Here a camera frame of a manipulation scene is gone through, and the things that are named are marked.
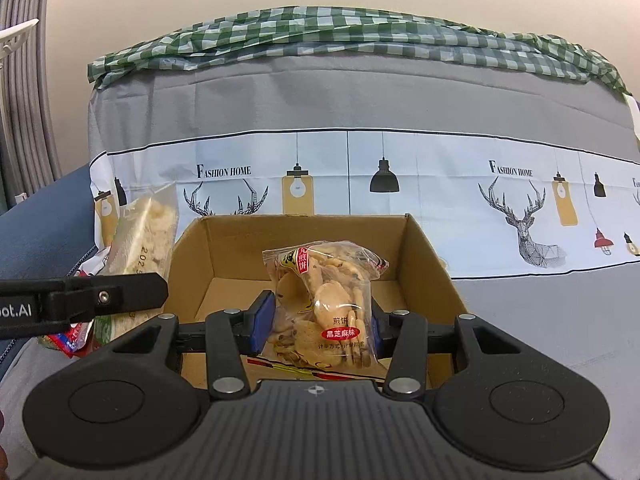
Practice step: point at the red snack packet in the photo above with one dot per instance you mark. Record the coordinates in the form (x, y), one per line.
(65, 340)

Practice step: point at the brown cardboard box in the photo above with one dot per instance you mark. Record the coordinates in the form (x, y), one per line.
(235, 245)

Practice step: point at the white plastic rack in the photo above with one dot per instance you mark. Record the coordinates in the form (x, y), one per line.
(15, 37)

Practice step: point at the cracker bag with red label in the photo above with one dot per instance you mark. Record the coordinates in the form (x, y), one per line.
(330, 305)

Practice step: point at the clear rice cracker bag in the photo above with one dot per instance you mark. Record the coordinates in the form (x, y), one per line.
(147, 230)

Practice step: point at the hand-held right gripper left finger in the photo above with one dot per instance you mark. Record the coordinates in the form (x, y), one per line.
(262, 324)

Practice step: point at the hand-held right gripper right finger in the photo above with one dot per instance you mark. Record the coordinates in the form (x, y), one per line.
(378, 335)

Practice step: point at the grey sofa with deer cover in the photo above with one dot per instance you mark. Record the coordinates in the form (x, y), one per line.
(400, 105)

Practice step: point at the green snack packet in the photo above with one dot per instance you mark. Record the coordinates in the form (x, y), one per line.
(102, 332)

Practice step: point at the grey curtain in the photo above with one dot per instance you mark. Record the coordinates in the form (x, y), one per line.
(25, 135)

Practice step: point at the wall socket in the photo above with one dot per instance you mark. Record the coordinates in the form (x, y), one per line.
(21, 198)

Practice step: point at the blue sofa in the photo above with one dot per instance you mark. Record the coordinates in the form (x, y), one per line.
(45, 230)

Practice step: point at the green checked cloth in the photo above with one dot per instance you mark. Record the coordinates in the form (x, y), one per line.
(320, 30)

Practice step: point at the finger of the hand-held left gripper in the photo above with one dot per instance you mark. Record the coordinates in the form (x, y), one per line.
(130, 292)

